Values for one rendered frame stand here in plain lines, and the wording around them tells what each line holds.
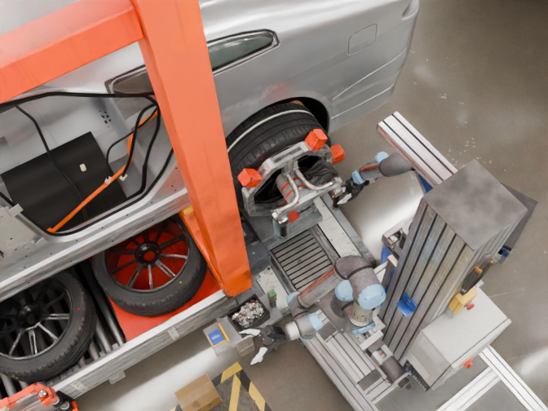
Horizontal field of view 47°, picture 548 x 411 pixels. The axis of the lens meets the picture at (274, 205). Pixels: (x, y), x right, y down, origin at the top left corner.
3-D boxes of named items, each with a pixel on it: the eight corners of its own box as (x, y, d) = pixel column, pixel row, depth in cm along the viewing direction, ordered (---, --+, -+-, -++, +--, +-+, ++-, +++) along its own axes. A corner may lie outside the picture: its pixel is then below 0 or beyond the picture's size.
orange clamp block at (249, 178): (255, 168, 331) (244, 167, 324) (262, 179, 328) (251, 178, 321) (248, 177, 334) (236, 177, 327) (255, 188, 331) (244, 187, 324)
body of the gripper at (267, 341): (266, 355, 275) (291, 344, 277) (263, 347, 268) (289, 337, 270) (259, 339, 279) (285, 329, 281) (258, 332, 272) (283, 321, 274)
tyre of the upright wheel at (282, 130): (293, 164, 405) (324, 90, 353) (313, 192, 395) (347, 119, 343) (203, 194, 374) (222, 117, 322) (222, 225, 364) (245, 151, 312)
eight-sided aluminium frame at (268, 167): (324, 178, 383) (328, 127, 334) (330, 186, 380) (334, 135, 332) (246, 220, 371) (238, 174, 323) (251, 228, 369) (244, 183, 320)
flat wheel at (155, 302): (158, 200, 415) (150, 183, 394) (229, 262, 393) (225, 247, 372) (80, 270, 394) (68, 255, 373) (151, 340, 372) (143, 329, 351)
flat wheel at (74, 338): (41, 406, 357) (24, 399, 336) (-36, 338, 377) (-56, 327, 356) (120, 315, 380) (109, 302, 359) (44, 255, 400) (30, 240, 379)
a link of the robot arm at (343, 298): (351, 282, 316) (354, 272, 304) (363, 307, 310) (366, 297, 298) (329, 291, 314) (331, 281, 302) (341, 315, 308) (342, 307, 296)
